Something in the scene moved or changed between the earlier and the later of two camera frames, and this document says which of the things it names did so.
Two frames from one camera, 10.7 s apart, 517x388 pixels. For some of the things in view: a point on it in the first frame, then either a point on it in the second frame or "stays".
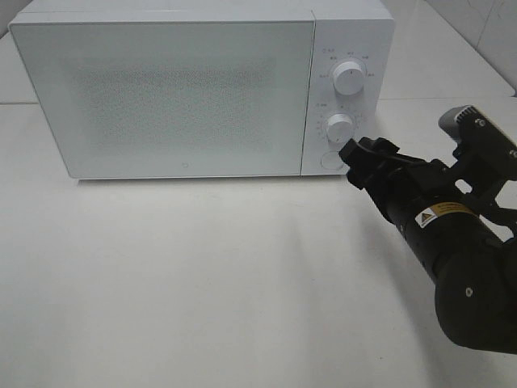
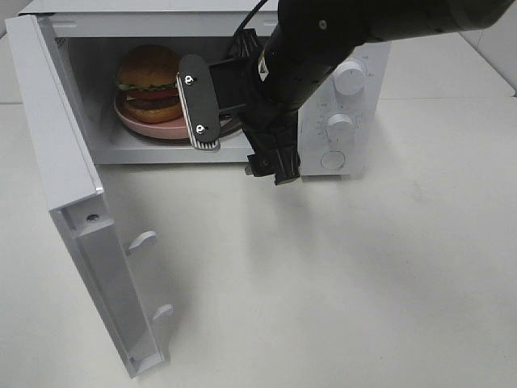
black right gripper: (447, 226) → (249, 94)
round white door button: (331, 160) stays
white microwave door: (172, 98) → (78, 204)
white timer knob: (340, 128) stays
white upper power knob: (348, 78) stays
